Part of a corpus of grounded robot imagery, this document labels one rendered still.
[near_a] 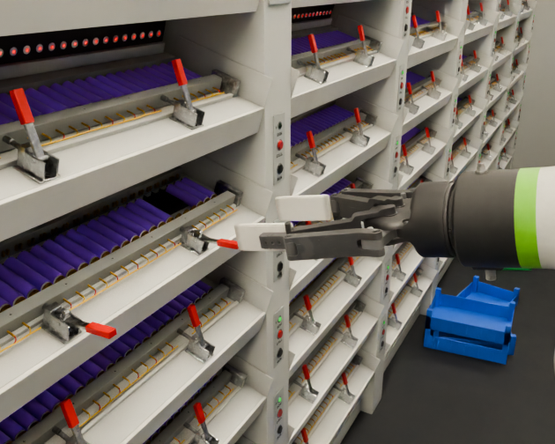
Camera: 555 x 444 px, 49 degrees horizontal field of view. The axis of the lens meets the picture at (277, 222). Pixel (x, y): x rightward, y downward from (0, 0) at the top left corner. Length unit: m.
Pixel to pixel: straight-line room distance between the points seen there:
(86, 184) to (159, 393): 0.38
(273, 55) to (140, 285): 0.43
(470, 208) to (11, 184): 0.44
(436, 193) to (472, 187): 0.04
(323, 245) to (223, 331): 0.52
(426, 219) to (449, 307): 2.00
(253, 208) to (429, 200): 0.53
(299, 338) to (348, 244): 0.84
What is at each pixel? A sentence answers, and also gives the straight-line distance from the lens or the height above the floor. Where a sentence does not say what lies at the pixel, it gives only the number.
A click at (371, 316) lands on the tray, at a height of 0.37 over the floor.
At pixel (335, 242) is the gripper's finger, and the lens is 0.59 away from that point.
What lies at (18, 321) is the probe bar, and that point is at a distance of 0.75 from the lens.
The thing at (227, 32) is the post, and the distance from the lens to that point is 1.04.
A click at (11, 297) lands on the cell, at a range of 0.78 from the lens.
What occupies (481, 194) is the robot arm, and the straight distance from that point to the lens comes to 0.58.
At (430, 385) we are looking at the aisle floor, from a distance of 2.27.
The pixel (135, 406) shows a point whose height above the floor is 0.75.
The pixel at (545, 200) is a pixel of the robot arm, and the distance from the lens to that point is 0.56.
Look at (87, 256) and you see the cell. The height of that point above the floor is 0.98.
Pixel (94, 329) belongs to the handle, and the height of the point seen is 0.96.
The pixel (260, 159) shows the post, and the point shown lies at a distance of 1.04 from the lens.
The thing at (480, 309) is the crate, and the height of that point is 0.10.
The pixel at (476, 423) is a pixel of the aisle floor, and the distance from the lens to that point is 2.15.
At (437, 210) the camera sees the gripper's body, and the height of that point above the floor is 1.12.
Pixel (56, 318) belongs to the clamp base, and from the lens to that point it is 0.75.
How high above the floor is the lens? 1.32
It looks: 22 degrees down
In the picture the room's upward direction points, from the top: straight up
